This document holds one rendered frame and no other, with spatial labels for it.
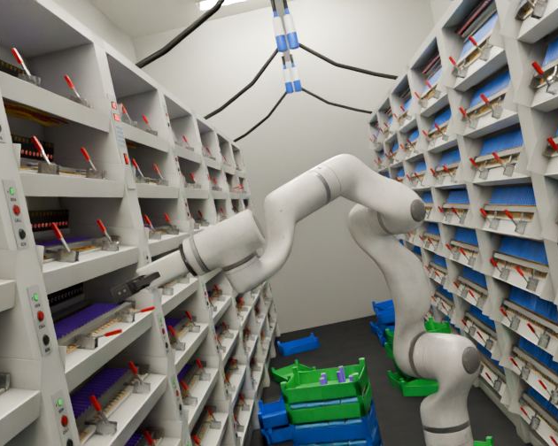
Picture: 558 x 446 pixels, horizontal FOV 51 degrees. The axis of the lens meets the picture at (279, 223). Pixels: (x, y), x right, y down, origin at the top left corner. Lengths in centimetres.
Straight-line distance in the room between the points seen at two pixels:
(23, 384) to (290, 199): 63
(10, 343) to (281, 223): 57
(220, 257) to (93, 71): 81
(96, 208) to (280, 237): 68
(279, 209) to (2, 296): 57
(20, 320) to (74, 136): 82
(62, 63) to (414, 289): 116
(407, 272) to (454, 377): 27
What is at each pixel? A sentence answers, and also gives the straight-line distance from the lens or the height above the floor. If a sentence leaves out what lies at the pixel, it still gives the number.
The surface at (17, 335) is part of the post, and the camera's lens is 108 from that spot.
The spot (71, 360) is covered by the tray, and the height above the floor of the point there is 93.
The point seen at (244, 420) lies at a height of 16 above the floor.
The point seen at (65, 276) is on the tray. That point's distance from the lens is 125.
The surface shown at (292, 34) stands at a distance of 368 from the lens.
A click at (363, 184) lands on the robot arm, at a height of 115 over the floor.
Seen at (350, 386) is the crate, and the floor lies 44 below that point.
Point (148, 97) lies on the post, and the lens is 246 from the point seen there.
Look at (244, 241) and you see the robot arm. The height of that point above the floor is 109.
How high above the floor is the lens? 114
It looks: 2 degrees down
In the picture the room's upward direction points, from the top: 12 degrees counter-clockwise
